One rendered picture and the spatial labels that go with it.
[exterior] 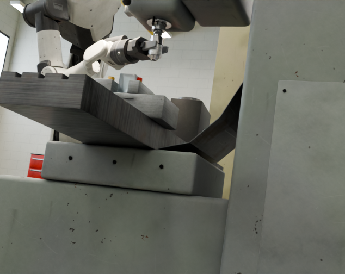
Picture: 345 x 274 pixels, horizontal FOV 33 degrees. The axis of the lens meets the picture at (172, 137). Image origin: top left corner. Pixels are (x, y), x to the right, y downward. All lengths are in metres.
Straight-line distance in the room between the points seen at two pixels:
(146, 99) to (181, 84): 10.21
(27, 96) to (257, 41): 0.65
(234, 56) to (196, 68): 8.13
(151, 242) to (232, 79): 2.19
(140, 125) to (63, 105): 0.34
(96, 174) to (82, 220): 0.14
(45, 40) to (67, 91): 0.99
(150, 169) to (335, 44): 0.62
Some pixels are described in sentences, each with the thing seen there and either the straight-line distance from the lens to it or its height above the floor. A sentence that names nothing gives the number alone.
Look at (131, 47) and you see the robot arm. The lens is 2.02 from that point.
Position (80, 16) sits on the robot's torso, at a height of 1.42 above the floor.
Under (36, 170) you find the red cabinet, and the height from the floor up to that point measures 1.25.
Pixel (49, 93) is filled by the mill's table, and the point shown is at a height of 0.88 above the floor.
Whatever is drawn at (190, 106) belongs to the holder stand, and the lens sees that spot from 2.16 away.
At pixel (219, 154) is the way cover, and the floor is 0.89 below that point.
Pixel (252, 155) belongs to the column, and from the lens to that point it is 1.56.
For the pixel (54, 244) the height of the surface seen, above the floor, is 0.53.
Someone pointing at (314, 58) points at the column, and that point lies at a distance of 1.61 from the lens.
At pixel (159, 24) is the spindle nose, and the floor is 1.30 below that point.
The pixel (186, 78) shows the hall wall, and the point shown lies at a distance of 11.91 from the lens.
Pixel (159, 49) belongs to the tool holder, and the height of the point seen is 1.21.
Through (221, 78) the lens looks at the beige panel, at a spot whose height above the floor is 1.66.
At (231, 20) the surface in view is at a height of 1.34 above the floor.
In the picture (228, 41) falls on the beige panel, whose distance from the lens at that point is 3.84.
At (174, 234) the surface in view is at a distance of 1.67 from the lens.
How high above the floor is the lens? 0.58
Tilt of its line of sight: 10 degrees up
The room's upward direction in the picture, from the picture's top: 8 degrees clockwise
